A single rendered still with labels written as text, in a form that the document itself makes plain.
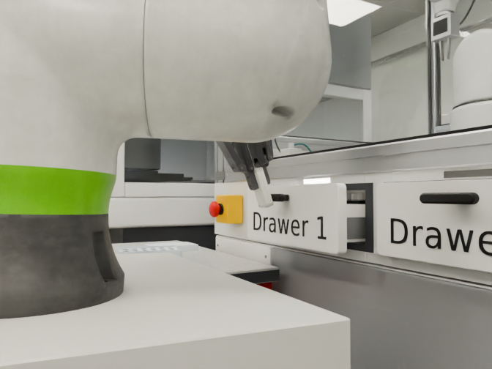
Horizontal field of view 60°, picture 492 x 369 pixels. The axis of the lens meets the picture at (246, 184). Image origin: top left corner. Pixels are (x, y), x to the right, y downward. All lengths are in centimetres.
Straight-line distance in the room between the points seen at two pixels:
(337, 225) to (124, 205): 95
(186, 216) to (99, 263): 123
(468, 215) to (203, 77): 40
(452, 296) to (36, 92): 54
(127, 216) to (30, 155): 121
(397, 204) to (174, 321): 46
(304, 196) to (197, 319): 49
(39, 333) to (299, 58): 23
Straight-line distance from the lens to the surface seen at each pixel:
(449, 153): 63
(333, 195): 68
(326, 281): 82
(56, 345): 24
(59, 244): 30
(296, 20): 31
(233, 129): 31
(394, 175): 69
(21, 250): 30
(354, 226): 71
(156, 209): 152
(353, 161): 76
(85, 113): 31
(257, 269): 88
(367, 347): 77
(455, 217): 60
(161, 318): 27
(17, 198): 30
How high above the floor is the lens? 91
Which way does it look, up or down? 2 degrees up
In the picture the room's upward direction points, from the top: straight up
